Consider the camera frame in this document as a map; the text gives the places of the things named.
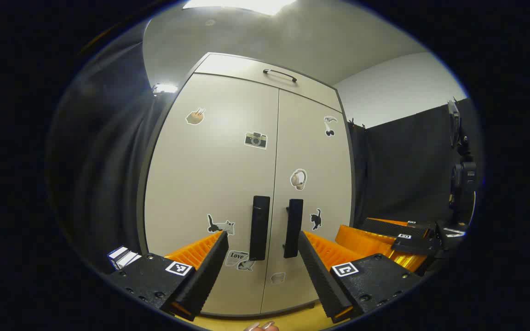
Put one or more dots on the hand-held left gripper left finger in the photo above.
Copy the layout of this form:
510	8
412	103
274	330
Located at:
210	271

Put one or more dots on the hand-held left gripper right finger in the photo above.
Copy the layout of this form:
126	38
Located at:
320	276

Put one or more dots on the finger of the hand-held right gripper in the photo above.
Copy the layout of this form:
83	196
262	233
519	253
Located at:
394	228
412	246

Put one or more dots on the beige double-door shoe cabinet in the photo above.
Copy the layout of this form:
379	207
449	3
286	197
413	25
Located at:
140	207

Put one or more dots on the beige cabinet door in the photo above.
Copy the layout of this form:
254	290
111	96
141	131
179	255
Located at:
315	151
200	174

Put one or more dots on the beige cabinet drawer front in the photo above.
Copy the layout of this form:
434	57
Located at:
237	69

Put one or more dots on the black backdrop cloth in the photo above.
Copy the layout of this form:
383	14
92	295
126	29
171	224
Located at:
99	161
403	165

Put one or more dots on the white striped boxes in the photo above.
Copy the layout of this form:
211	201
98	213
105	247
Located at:
122	257

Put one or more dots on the ceiling light panel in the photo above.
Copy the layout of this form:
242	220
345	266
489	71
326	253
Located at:
242	4

